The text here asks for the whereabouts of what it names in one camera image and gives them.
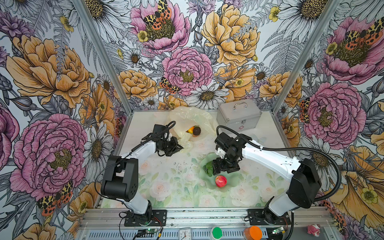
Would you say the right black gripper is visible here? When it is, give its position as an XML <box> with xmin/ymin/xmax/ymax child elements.
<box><xmin>212</xmin><ymin>151</ymin><xmax>241</xmax><ymax>176</ymax></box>

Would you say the red yellow mango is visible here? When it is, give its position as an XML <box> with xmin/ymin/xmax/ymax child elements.
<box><xmin>186</xmin><ymin>127</ymin><xmax>195</xmax><ymax>135</ymax></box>

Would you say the translucent plastic bag orange print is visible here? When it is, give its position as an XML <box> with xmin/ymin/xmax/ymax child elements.
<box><xmin>168</xmin><ymin>107</ymin><xmax>218</xmax><ymax>153</ymax></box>

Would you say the dark avocado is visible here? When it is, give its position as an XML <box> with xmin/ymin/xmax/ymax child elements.
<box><xmin>193</xmin><ymin>126</ymin><xmax>201</xmax><ymax>136</ymax></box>

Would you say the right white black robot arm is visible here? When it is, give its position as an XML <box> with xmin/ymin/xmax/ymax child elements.
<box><xmin>212</xmin><ymin>133</ymin><xmax>322</xmax><ymax>225</ymax></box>

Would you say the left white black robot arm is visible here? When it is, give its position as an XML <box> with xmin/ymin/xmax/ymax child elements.
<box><xmin>101</xmin><ymin>121</ymin><xmax>183</xmax><ymax>227</ymax></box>

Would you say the light green wavy plate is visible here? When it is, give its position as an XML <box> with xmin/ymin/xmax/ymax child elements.
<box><xmin>199</xmin><ymin>153</ymin><xmax>241</xmax><ymax>192</ymax></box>

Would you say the pink red peach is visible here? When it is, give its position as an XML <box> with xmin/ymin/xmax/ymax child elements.
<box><xmin>215</xmin><ymin>175</ymin><xmax>228</xmax><ymax>188</ymax></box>

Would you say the green leaf fruit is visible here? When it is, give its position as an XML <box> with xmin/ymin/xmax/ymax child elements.
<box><xmin>203</xmin><ymin>161</ymin><xmax>214</xmax><ymax>177</ymax></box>

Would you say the silver metal first aid case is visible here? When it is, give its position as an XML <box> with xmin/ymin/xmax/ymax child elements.
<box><xmin>217</xmin><ymin>99</ymin><xmax>262</xmax><ymax>131</ymax></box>

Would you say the green round button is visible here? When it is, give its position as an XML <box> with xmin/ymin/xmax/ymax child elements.
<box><xmin>210</xmin><ymin>227</ymin><xmax>223</xmax><ymax>240</ymax></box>

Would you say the orange round button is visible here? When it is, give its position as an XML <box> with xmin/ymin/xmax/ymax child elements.
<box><xmin>243</xmin><ymin>226</ymin><xmax>263</xmax><ymax>240</ymax></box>

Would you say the small white clock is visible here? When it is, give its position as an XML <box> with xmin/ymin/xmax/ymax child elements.
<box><xmin>179</xmin><ymin>229</ymin><xmax>192</xmax><ymax>240</ymax></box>

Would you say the pink small toy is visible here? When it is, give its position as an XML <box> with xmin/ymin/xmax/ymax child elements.
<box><xmin>307</xmin><ymin>224</ymin><xmax>321</xmax><ymax>237</ymax></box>

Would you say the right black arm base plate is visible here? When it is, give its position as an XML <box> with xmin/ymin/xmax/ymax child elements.
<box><xmin>244</xmin><ymin>209</ymin><xmax>291</xmax><ymax>226</ymax></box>

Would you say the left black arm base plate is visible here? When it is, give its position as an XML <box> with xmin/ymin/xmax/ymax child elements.
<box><xmin>123</xmin><ymin>210</ymin><xmax>168</xmax><ymax>227</ymax></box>

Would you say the aluminium front rail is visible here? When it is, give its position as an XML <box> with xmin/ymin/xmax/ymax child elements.
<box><xmin>79</xmin><ymin>207</ymin><xmax>334</xmax><ymax>230</ymax></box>

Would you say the right black corrugated cable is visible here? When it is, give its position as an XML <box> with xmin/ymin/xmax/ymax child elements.
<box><xmin>215</xmin><ymin>125</ymin><xmax>343</xmax><ymax>240</ymax></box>

